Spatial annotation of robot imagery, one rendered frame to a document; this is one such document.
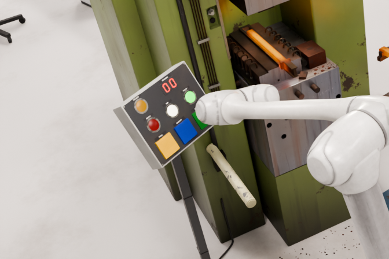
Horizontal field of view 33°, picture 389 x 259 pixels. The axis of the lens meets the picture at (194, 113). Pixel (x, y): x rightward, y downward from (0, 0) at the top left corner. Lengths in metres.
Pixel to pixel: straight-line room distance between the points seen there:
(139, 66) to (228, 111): 1.19
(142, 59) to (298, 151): 0.88
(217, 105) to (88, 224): 1.86
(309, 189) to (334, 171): 1.50
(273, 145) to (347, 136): 1.24
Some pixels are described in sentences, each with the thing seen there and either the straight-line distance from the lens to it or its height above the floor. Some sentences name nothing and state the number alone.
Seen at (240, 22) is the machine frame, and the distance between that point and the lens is 3.19.
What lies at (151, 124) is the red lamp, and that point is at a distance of 2.43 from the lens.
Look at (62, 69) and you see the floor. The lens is 5.39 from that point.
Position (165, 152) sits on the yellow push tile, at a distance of 2.44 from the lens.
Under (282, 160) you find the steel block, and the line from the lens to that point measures 2.98.
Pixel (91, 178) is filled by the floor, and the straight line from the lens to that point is 4.11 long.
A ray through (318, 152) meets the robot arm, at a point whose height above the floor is 1.39.
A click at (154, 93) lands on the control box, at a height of 1.17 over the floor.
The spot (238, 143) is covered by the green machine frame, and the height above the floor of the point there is 0.58.
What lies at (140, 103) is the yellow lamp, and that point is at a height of 1.17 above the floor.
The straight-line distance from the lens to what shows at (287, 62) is 2.76.
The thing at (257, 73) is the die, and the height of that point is 0.98.
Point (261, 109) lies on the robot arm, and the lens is 2.02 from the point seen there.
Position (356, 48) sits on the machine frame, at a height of 0.83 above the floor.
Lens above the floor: 2.46
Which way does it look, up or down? 34 degrees down
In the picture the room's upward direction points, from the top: 15 degrees counter-clockwise
